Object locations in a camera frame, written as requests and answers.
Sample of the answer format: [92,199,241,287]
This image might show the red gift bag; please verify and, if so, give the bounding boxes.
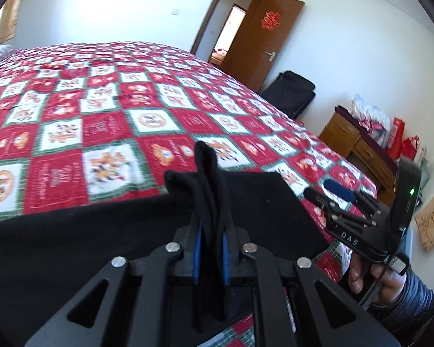
[387,117,405,160]

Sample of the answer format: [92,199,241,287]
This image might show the red patchwork bedspread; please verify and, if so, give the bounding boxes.
[0,41,379,347]

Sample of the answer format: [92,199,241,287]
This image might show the wooden dresser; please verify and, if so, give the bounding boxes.
[319,106,398,206]

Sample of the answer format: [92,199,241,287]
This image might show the brown wooden door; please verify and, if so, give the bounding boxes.
[221,0,305,92]

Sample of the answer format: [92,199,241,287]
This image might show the black folding chair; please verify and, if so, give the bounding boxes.
[261,71,316,120]

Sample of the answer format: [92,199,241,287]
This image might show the right hand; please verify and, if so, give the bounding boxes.
[348,250,408,307]

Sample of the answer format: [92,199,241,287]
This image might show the black pants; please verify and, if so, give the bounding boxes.
[0,140,330,347]

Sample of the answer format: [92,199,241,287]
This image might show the red double happiness decal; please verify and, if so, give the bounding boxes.
[261,11,281,31]

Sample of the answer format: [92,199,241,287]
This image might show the door handle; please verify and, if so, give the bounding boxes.
[266,51,277,62]

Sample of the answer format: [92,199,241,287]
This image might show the right yellow curtain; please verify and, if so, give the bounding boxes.
[0,0,22,45]

